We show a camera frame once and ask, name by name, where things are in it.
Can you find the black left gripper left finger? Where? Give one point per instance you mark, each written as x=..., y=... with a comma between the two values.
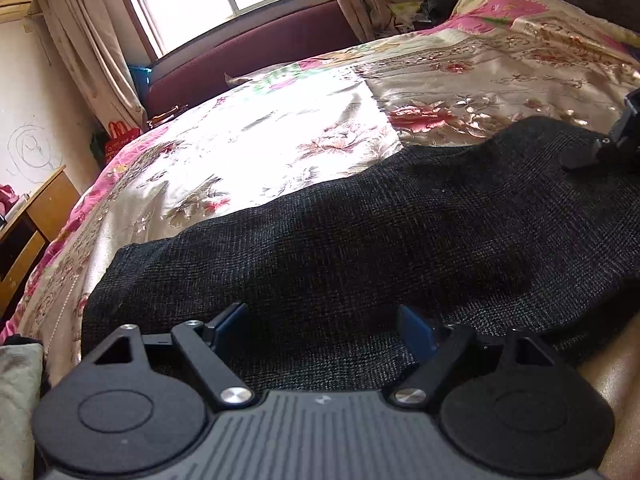
x=200, y=349

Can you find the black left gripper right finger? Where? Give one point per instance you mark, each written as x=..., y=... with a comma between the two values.
x=447, y=355

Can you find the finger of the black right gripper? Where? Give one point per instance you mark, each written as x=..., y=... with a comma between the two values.
x=619, y=147

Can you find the dark grey knit pants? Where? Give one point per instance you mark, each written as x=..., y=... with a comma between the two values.
x=493, y=236

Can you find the floral satin bedspread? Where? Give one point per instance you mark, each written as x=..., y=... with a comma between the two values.
x=123, y=412

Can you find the beige cloth at bedside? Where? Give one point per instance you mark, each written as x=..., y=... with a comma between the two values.
x=21, y=374

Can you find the wooden desk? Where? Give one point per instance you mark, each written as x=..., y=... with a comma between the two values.
x=30, y=231

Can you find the red gift bag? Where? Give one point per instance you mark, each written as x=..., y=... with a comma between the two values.
x=119, y=135

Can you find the black clothes pile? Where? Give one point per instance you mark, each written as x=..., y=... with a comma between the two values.
x=434, y=12

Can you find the pink cloth on desk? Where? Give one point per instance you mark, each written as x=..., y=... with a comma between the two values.
x=8, y=199

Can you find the maroon padded window bench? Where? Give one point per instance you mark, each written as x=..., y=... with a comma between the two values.
x=303, y=34

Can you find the blue plastic bin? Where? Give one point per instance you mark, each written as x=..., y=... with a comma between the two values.
x=141, y=77

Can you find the beige curtain left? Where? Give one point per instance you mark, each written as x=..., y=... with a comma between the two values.
x=83, y=33

